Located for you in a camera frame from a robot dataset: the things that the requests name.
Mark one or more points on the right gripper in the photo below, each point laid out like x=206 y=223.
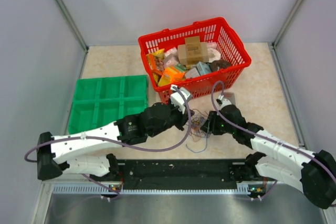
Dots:
x=213 y=117

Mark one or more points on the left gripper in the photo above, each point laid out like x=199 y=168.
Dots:
x=183 y=117

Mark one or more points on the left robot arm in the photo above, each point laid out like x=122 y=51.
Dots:
x=69 y=154

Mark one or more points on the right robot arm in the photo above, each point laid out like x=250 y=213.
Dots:
x=311 y=173

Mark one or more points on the grey packaged sponge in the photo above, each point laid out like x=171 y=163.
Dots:
x=229 y=98

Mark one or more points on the orange snack box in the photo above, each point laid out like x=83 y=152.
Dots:
x=170 y=75

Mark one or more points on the teal small box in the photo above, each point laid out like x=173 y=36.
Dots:
x=203 y=68

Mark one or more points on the dark brown round pastry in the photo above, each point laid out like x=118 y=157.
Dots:
x=217 y=65

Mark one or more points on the yellow snack bag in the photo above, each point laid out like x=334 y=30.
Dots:
x=155 y=61

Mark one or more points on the brown cardboard box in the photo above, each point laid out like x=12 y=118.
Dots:
x=192 y=51

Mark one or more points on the white tape roll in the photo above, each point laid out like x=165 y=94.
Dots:
x=213 y=55

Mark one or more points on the green compartment tray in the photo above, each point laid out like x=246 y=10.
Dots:
x=100 y=101

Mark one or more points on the red plastic shopping basket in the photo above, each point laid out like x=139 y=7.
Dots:
x=217 y=33

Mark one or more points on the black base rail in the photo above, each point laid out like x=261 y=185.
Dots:
x=182 y=174

